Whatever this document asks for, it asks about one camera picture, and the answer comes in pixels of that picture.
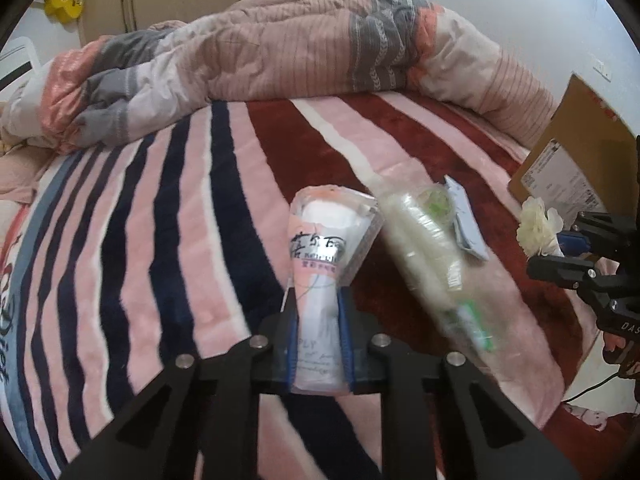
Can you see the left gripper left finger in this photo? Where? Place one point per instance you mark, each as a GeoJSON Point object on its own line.
{"type": "Point", "coordinates": [196, 415]}

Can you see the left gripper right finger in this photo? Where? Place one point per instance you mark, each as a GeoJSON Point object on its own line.
{"type": "Point", "coordinates": [440, 415]}

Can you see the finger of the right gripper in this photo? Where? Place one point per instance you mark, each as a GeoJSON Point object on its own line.
{"type": "Point", "coordinates": [580, 275]}
{"type": "Point", "coordinates": [604, 235]}

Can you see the white artificial flower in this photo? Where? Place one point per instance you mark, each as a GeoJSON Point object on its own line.
{"type": "Point", "coordinates": [537, 233]}

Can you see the cream towel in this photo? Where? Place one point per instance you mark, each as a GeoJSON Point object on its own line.
{"type": "Point", "coordinates": [419, 232]}

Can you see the pink packaged cloth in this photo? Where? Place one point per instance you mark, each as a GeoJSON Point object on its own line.
{"type": "Point", "coordinates": [330, 231]}

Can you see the brown cardboard box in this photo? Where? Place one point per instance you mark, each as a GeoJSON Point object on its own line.
{"type": "Point", "coordinates": [586, 159]}

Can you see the white paper tag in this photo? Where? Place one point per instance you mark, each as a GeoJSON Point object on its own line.
{"type": "Point", "coordinates": [466, 229]}

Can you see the striped fleece blanket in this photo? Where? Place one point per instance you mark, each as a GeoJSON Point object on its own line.
{"type": "Point", "coordinates": [177, 243]}

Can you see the pink grey striped duvet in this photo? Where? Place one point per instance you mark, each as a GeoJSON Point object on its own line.
{"type": "Point", "coordinates": [119, 88]}

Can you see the white bed headboard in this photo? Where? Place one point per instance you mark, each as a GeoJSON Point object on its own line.
{"type": "Point", "coordinates": [18, 61]}

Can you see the yellow ukulele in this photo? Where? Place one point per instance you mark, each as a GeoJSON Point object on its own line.
{"type": "Point", "coordinates": [64, 11]}

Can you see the white wall switch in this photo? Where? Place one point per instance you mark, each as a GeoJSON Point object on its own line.
{"type": "Point", "coordinates": [601, 69]}

